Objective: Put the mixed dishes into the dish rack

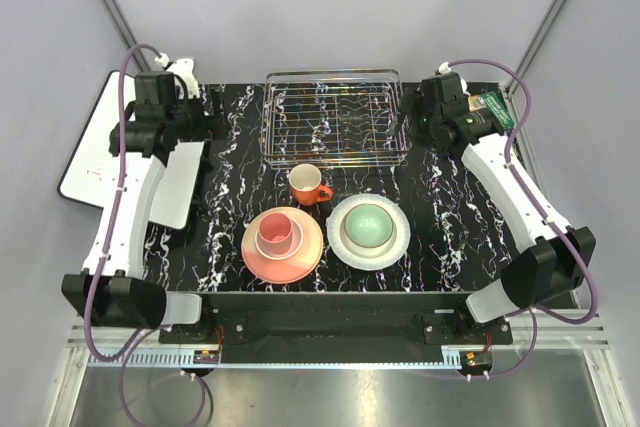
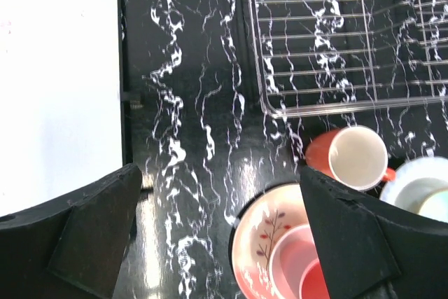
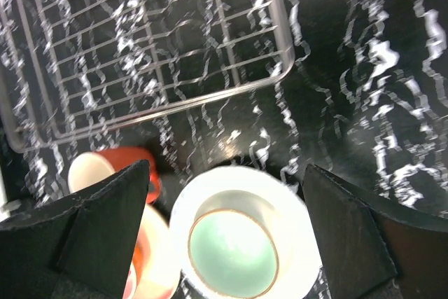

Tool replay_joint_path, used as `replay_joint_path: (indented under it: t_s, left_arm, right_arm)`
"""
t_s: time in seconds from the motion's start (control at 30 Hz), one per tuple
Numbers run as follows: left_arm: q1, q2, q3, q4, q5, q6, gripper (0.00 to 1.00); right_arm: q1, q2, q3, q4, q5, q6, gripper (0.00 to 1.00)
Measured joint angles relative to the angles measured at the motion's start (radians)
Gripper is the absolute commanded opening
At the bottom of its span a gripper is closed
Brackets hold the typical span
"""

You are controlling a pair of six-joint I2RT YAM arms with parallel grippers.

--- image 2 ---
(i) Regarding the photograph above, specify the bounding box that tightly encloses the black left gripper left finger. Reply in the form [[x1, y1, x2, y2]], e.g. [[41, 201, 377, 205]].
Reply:
[[1, 163, 142, 298]]

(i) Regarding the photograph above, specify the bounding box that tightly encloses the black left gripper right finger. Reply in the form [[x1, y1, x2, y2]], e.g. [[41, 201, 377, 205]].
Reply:
[[300, 167, 447, 298]]

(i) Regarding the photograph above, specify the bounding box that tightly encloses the pale green bowl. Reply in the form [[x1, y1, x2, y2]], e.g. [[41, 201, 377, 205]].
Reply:
[[395, 177, 447, 223]]

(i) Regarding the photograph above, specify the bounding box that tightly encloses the pink plastic cup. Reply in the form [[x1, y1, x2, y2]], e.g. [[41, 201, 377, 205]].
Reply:
[[268, 224, 330, 299]]

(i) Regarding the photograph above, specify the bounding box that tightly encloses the white scalloped plate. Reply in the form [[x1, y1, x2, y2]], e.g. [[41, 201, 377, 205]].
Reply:
[[379, 156, 447, 223]]

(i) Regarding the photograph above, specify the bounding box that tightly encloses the pink plate with twig motif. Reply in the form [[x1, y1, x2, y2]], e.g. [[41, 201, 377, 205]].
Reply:
[[231, 183, 310, 298]]

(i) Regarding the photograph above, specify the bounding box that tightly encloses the chrome wire dish rack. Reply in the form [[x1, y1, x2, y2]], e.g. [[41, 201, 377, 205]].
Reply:
[[248, 0, 447, 118]]

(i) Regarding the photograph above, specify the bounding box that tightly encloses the orange mug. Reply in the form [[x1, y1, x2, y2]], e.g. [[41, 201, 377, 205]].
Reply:
[[305, 126, 396, 191]]

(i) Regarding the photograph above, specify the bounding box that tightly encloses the white dry-erase board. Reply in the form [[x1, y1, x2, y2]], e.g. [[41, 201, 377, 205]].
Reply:
[[1, 0, 123, 215]]

